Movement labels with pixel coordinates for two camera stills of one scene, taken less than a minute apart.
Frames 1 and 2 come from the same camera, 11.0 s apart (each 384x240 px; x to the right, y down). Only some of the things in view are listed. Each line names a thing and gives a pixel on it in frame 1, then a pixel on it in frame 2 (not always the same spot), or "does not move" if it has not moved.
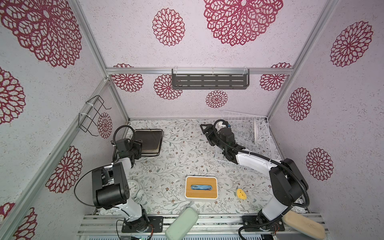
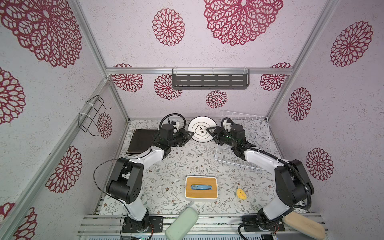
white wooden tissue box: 201,187 does not move
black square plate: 151,141 does not move
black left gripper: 137,143 → 184,134
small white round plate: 255,129 → 198,126
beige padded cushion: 304,224 does not move
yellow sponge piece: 241,194 does not move
